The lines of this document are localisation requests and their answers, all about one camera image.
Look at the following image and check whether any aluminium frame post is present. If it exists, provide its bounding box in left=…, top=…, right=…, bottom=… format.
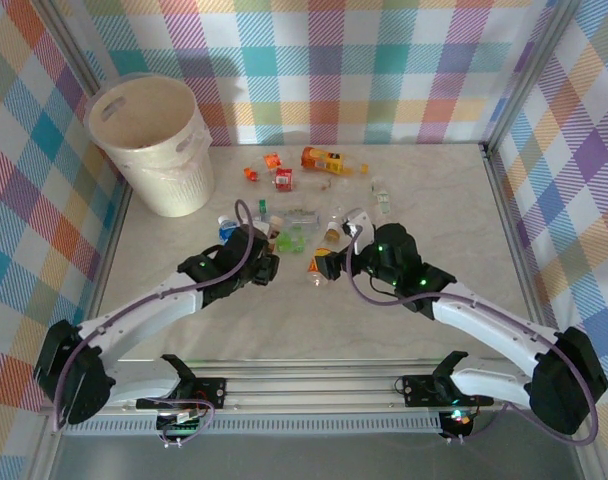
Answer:
left=44, top=0, right=108, bottom=96
left=481, top=0, right=580, bottom=151

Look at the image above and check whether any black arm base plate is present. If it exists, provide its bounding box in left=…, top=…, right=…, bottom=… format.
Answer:
left=401, top=372, right=495, bottom=408
left=135, top=377, right=228, bottom=412

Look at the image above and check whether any grey slotted cable duct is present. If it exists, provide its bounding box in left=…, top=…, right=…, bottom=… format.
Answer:
left=63, top=417, right=446, bottom=437

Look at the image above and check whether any orange juice bottle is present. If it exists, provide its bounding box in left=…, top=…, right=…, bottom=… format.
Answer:
left=300, top=145, right=370, bottom=179

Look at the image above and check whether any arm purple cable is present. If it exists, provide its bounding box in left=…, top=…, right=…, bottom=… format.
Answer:
left=346, top=227, right=600, bottom=446
left=52, top=198, right=258, bottom=434

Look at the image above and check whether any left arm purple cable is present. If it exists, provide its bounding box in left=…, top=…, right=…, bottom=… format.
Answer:
left=52, top=198, right=258, bottom=434

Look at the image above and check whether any aluminium table edge rail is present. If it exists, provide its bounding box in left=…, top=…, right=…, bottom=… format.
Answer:
left=481, top=142, right=560, bottom=371
left=83, top=184, right=134, bottom=326

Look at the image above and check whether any small bottle blue label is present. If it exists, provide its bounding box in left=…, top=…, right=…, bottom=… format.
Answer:
left=217, top=214, right=240, bottom=245

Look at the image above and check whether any clear water bottle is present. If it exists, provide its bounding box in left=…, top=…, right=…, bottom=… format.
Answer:
left=271, top=208, right=321, bottom=231

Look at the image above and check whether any small orange packet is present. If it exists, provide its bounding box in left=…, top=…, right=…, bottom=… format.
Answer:
left=242, top=151, right=284, bottom=184

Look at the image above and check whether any clear bottle bright green label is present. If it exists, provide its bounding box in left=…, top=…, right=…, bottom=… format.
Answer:
left=276, top=227, right=308, bottom=254

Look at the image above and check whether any cream plastic bin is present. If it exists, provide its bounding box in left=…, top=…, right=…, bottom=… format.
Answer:
left=87, top=77, right=217, bottom=219

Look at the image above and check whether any slim clear bottle pale label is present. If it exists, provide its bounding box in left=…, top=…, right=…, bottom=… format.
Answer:
left=369, top=177, right=393, bottom=215

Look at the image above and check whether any controller board with wires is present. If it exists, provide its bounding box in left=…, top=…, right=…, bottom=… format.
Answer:
left=441, top=407, right=478, bottom=445
left=156, top=408, right=208, bottom=450

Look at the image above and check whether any wide aluminium mounting beam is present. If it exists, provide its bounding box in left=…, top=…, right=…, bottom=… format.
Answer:
left=37, top=357, right=593, bottom=417

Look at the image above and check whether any orange vitamin drink bottle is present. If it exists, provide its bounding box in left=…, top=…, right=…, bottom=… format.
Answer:
left=307, top=222, right=343, bottom=290

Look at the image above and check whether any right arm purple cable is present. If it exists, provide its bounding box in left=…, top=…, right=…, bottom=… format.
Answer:
left=346, top=227, right=600, bottom=446

